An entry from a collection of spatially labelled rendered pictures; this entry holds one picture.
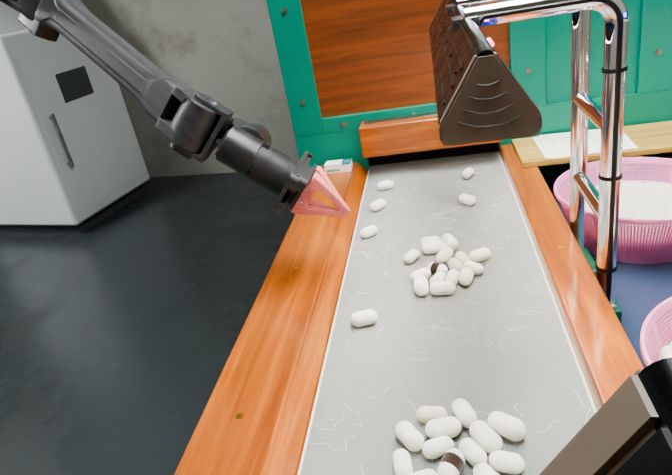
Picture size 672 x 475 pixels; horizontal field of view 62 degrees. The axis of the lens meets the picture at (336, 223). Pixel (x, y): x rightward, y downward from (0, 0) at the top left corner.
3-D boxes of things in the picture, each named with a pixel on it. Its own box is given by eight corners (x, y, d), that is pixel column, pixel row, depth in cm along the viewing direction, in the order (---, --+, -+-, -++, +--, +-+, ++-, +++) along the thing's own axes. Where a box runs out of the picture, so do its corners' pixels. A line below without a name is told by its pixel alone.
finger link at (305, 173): (361, 189, 82) (306, 157, 81) (355, 210, 75) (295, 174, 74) (339, 224, 85) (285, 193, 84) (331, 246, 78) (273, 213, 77)
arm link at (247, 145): (204, 159, 77) (223, 123, 75) (218, 150, 84) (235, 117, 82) (248, 184, 78) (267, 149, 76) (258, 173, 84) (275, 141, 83)
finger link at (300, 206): (363, 183, 84) (309, 151, 83) (357, 202, 77) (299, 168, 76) (341, 217, 87) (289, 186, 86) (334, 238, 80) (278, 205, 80)
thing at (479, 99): (440, 148, 46) (432, 58, 43) (429, 37, 101) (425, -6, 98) (543, 136, 44) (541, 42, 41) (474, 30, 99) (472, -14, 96)
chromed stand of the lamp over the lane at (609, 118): (476, 342, 79) (451, 11, 60) (466, 269, 96) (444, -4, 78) (621, 335, 75) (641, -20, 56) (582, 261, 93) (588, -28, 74)
